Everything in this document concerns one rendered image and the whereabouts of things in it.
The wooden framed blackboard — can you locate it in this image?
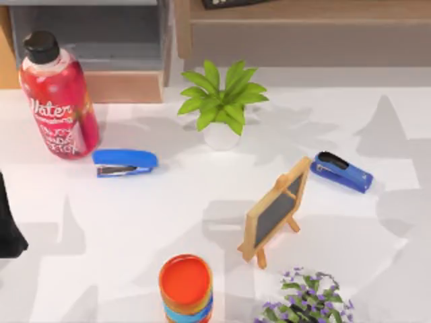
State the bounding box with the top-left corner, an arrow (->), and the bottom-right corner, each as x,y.
236,155 -> 312,270

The wooden cupboard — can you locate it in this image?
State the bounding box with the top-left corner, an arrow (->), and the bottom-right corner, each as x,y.
174,0 -> 431,68

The blue and black stapler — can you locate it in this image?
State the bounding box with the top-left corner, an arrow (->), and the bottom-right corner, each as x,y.
309,151 -> 374,194

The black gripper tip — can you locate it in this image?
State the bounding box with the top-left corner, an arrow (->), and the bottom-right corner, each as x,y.
0,172 -> 30,260

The purple flowering plant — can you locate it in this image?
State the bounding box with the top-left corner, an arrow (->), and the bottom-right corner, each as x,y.
262,266 -> 355,323

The red bottle with black cap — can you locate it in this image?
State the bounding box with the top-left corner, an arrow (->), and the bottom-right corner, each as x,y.
18,30 -> 101,160

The green plant in white pot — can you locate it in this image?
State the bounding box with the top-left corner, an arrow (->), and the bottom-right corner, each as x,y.
176,59 -> 270,151

